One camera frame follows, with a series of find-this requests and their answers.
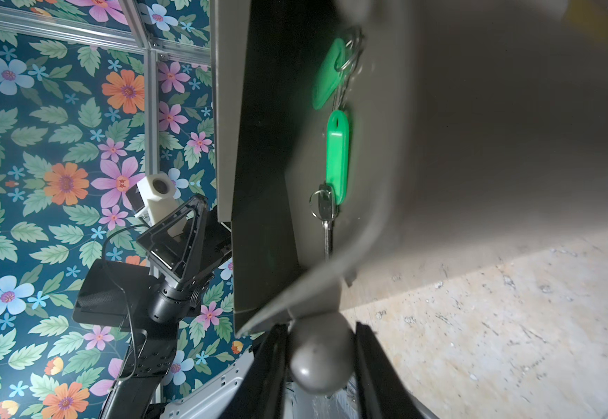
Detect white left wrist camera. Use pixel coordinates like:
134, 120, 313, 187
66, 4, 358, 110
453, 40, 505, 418
126, 173, 180, 227

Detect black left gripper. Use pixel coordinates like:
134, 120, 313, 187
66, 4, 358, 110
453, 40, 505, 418
136, 195, 232, 324

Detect green tagged key bunch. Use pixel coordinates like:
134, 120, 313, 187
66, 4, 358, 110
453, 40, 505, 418
309, 25, 363, 259

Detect grey three-drawer cabinet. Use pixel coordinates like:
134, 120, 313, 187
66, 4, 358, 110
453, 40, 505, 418
210, 0, 251, 223

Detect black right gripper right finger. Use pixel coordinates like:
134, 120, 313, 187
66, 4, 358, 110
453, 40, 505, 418
354, 322, 438, 418

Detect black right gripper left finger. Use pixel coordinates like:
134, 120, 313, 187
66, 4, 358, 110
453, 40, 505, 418
220, 325, 288, 419

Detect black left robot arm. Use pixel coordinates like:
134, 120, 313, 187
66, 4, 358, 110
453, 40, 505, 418
73, 195, 232, 418

